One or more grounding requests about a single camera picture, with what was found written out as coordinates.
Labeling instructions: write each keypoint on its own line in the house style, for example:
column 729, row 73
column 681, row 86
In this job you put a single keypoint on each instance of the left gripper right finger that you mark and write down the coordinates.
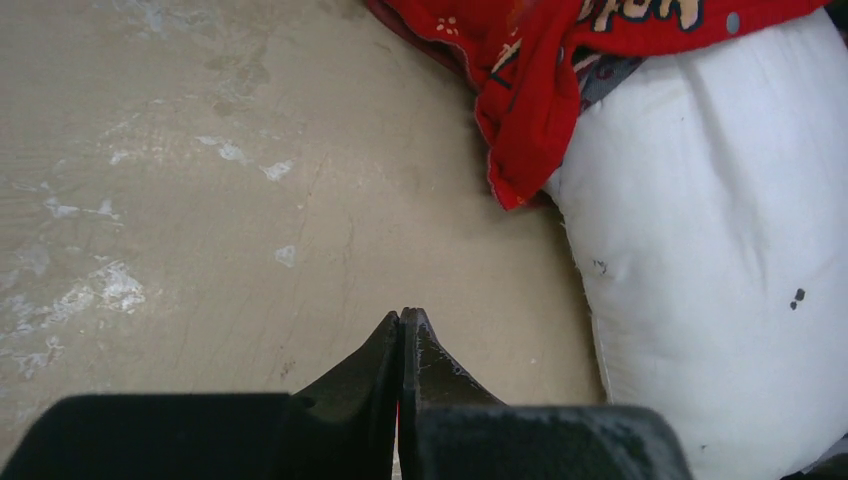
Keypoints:
column 451, row 427

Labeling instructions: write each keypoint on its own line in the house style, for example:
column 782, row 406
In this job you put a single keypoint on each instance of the white pillow insert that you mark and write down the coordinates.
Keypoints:
column 705, row 202

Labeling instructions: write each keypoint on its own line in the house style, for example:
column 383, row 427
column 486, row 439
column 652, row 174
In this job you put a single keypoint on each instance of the red printed pillowcase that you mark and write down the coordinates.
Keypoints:
column 526, row 61

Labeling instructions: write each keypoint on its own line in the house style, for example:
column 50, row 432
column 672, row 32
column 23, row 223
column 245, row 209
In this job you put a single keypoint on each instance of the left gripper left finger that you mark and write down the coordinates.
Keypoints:
column 341, row 426

